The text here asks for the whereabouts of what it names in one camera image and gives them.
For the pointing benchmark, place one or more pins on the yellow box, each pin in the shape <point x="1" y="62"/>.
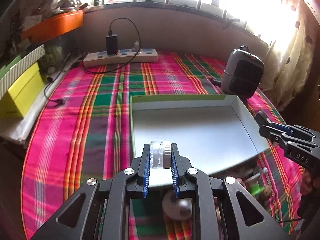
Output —
<point x="17" y="101"/>

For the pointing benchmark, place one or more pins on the striped white box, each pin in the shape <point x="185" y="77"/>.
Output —
<point x="19" y="68"/>

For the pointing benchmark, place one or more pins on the cream dotted curtain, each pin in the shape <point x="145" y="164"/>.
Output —
<point x="288" y="62"/>

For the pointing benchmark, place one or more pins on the green white spool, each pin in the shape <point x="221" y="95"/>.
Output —
<point x="253" y="183"/>

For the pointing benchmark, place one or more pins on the person's right hand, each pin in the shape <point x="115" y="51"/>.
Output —
<point x="308" y="183"/>

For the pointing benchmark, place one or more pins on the orange planter box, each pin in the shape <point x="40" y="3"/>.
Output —
<point x="53" y="27"/>

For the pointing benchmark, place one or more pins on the white plug adapter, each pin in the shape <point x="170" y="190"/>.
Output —
<point x="136" y="47"/>

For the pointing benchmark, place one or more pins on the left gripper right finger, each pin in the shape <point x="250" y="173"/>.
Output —
<point x="177" y="170"/>

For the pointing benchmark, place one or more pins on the white green-edged cardboard tray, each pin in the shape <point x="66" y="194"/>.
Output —
<point x="216" y="132"/>

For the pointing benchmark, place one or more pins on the brown walnut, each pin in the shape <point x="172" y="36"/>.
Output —
<point x="266" y="193"/>

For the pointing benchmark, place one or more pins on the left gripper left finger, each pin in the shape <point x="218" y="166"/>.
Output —
<point x="143" y="172"/>

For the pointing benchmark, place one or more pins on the pink plaid bedspread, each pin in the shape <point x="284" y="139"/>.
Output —
<point x="88" y="137"/>

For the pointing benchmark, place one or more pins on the black charger adapter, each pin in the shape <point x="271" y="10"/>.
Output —
<point x="112" y="44"/>

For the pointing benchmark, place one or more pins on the white panda face ball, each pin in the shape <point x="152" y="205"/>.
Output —
<point x="175" y="208"/>

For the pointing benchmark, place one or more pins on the grey black portable heater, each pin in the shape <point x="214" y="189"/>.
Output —
<point x="243" y="73"/>

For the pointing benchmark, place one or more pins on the beige power strip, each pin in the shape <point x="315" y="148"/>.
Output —
<point x="123" y="56"/>

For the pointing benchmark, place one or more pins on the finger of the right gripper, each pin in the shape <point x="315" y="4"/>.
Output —
<point x="272" y="134"/>
<point x="262" y="119"/>

